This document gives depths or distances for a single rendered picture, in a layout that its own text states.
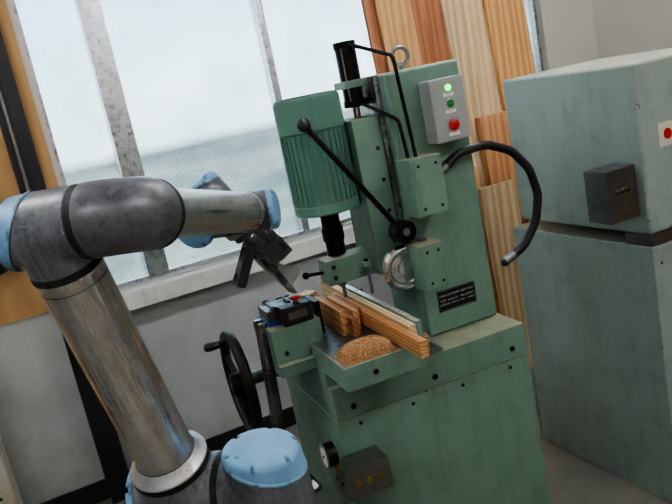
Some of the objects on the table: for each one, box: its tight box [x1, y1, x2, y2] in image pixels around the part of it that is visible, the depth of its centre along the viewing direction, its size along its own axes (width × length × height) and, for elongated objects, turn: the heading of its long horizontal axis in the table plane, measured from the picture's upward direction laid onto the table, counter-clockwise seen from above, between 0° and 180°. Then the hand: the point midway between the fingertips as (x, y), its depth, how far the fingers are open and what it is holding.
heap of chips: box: [332, 334, 400, 367], centre depth 177 cm, size 9×14×4 cm, turn 152°
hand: (290, 291), depth 191 cm, fingers closed
